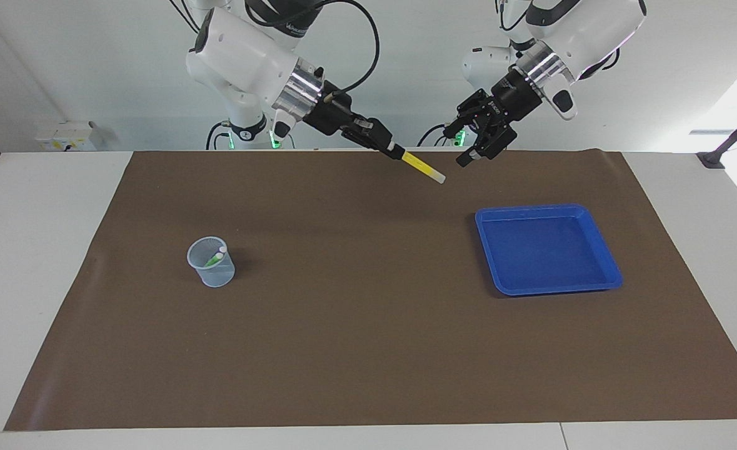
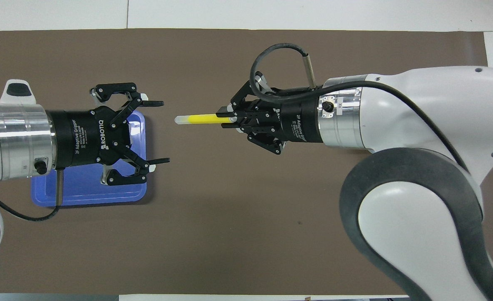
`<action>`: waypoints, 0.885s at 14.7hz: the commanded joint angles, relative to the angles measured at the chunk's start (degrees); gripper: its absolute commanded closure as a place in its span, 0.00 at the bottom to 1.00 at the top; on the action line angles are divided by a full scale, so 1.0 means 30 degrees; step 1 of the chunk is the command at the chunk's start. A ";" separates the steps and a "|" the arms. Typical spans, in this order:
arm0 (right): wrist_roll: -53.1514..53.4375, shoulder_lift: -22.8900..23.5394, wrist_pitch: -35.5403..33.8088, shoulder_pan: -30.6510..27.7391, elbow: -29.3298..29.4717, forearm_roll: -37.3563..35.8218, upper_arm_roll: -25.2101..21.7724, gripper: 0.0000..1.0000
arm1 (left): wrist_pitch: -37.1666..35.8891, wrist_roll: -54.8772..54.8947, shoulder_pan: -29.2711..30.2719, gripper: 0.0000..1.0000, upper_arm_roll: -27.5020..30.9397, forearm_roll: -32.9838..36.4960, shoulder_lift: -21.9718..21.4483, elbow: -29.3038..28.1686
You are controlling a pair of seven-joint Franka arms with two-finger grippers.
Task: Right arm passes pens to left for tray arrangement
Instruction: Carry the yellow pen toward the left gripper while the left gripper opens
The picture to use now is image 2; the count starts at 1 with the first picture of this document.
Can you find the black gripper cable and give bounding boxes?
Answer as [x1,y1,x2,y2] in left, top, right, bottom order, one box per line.
[250,43,470,172]
[0,168,64,222]

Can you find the yellow pen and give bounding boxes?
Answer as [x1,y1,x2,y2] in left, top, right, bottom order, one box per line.
[174,114,235,125]

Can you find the brown table mat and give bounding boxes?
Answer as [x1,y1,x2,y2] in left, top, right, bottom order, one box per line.
[0,28,493,295]

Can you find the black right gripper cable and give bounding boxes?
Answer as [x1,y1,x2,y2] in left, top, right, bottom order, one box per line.
[250,43,470,172]

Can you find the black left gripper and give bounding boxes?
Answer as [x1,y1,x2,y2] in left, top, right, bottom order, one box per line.
[48,82,170,186]

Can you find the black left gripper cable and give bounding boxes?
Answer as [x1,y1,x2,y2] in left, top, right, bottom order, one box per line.
[0,168,64,222]

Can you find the blue plastic tray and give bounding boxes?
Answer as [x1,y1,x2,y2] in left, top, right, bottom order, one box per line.
[31,111,148,207]

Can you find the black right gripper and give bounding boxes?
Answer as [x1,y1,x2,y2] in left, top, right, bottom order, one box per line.
[216,72,324,155]

